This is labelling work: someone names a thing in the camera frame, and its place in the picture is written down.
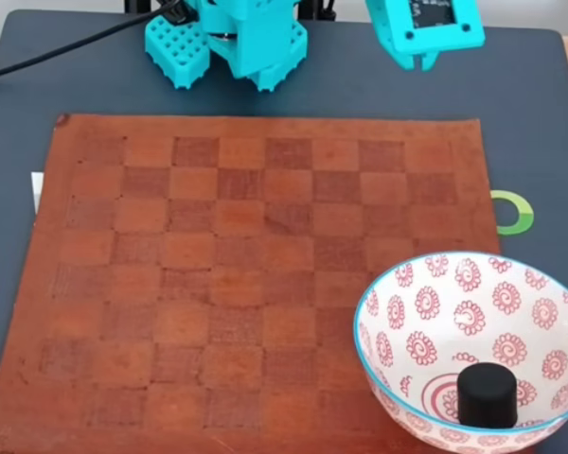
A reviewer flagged brown leather chessboard mat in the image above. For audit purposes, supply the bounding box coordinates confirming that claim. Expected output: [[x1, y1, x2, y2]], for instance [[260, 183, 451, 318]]
[[0, 113, 503, 454]]

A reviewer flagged white paper sheet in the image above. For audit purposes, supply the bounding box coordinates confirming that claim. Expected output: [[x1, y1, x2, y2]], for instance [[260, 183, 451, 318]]
[[30, 172, 45, 214]]

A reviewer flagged black cylinder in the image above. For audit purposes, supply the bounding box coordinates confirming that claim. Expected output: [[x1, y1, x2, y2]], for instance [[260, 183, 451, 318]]
[[455, 361, 519, 429]]

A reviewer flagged white bowl red flower pattern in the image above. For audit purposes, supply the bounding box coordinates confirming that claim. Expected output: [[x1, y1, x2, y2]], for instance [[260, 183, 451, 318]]
[[353, 253, 568, 454]]

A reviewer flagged green ring sticker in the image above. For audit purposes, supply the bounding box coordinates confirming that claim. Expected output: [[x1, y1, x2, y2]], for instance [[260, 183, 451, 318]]
[[489, 189, 535, 236]]

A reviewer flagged black power cable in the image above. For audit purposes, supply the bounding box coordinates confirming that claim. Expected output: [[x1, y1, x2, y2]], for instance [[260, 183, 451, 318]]
[[0, 0, 194, 87]]

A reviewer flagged teal camera box with board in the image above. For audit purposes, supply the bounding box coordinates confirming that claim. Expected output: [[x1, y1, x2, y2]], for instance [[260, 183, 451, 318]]
[[382, 0, 486, 55]]

